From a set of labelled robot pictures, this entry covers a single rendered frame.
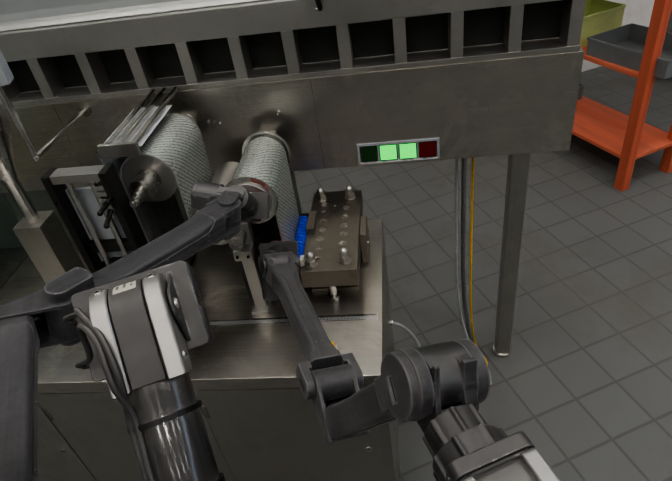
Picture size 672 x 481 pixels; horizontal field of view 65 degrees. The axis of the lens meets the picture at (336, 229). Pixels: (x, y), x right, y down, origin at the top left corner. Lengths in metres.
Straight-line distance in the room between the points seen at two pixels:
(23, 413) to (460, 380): 0.53
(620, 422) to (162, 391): 2.23
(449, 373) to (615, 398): 1.97
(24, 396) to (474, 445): 0.55
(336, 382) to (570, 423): 1.58
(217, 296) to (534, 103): 1.10
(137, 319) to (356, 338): 1.11
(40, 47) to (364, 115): 0.95
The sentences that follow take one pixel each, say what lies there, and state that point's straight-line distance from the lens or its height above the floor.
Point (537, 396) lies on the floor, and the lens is 2.49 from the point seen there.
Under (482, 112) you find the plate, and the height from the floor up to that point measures 1.29.
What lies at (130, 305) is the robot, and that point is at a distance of 0.40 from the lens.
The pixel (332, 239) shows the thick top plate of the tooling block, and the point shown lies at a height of 1.03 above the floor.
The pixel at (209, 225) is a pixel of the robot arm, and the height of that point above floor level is 1.41.
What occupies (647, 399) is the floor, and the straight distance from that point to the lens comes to 2.59.
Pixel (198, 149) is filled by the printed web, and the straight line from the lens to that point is 1.59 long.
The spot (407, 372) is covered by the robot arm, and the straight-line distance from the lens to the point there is 0.60.
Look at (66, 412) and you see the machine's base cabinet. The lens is 1.84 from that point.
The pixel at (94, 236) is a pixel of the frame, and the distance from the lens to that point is 1.47.
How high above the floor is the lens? 1.99
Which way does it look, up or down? 36 degrees down
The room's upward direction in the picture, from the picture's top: 9 degrees counter-clockwise
